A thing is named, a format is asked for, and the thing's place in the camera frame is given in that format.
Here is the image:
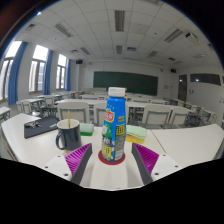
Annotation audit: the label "blue curtain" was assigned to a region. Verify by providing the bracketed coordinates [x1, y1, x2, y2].
[7, 41, 29, 105]
[65, 58, 72, 92]
[43, 49, 54, 96]

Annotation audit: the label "green chalkboard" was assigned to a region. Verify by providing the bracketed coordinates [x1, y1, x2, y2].
[92, 70, 159, 97]

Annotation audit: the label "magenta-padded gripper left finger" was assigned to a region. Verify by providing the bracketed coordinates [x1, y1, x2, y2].
[43, 142, 94, 186]

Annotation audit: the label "dark door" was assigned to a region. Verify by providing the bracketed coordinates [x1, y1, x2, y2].
[178, 74, 188, 102]

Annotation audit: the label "bunch of keys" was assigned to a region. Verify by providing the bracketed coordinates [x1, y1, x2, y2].
[24, 120, 42, 129]

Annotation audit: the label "yellow and green sponge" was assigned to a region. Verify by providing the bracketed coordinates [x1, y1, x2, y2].
[125, 124, 148, 145]

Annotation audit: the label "dark blue mug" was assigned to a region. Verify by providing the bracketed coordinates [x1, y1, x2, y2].
[55, 118, 83, 152]

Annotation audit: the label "dark high wall window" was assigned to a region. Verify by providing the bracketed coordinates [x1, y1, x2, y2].
[189, 73, 222, 87]

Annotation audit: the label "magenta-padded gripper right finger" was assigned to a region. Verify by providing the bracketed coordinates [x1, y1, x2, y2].
[130, 142, 183, 186]

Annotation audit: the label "ceiling lights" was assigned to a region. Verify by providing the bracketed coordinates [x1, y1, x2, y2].
[24, 0, 216, 63]

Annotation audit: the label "blue white-capped drink bottle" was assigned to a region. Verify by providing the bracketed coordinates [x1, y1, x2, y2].
[100, 86, 128, 163]

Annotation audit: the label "classroom desks and chairs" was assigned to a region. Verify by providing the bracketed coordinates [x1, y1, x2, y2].
[0, 87, 224, 131]

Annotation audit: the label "black mouse pad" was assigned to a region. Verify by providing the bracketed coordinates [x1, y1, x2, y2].
[23, 115, 60, 140]

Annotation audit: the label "bright window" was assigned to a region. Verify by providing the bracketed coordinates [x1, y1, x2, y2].
[0, 40, 23, 101]
[55, 53, 67, 91]
[29, 44, 49, 94]

